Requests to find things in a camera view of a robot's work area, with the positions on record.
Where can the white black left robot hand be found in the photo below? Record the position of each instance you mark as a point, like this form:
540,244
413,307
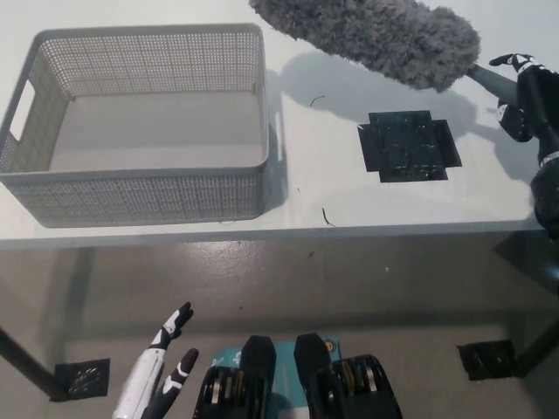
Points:
144,379

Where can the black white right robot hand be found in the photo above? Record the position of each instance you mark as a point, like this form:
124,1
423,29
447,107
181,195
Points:
535,100

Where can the grey fluffy duster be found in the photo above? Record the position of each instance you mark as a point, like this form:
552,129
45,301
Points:
384,39

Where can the black teal robot torso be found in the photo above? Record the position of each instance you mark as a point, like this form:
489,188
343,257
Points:
305,379

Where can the black table leg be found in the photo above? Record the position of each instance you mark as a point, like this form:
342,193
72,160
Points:
26,362
539,347

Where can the black tape patch on table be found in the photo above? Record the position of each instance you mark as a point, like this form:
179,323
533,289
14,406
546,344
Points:
408,146

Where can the grey perforated plastic basket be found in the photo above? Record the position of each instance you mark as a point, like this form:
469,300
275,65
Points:
131,196

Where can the short black thread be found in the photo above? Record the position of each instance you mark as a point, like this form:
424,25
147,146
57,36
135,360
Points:
316,100
327,218

